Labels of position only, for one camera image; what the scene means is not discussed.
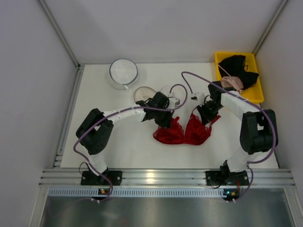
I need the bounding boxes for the red lace bra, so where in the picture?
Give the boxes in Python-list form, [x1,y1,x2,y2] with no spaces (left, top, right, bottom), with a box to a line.
[152,109,221,146]

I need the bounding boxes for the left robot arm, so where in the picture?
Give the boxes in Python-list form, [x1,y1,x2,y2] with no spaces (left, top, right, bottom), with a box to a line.
[73,92,174,176]

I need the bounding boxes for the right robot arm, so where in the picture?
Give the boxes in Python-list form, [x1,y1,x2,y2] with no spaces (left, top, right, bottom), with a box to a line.
[197,81,278,174]

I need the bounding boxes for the pink bra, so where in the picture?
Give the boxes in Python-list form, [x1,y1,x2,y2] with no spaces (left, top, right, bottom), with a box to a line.
[218,64,243,94]

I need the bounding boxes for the white mesh bag blue trim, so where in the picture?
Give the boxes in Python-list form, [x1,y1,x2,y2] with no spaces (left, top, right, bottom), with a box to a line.
[109,59,138,90]

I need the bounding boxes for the black bra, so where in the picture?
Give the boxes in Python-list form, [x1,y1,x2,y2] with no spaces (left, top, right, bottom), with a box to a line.
[218,55,259,90]

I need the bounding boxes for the yellow plastic bin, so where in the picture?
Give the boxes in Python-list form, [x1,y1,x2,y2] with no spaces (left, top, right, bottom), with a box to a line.
[214,52,264,104]

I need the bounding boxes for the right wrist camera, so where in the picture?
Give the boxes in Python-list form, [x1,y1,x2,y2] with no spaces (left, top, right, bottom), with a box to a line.
[190,92,205,105]

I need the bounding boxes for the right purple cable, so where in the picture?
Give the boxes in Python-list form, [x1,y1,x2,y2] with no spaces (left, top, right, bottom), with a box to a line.
[181,71,278,203]

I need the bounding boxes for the purple cable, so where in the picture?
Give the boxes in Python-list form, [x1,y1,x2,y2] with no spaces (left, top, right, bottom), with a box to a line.
[181,71,278,203]
[73,84,190,204]

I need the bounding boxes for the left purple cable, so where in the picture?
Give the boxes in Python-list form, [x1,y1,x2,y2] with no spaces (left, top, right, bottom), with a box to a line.
[73,84,190,204]

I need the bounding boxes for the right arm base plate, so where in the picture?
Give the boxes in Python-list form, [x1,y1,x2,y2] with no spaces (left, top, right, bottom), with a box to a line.
[205,161,250,189]

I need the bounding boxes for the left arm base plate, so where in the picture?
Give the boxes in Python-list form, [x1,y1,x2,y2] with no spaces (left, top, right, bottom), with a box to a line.
[78,162,123,186]

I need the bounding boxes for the aluminium front rail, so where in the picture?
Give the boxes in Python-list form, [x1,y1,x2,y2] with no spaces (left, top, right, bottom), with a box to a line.
[39,168,295,188]

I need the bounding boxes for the slotted cable duct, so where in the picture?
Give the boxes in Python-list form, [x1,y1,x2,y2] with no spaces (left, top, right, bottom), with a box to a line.
[47,188,296,197]

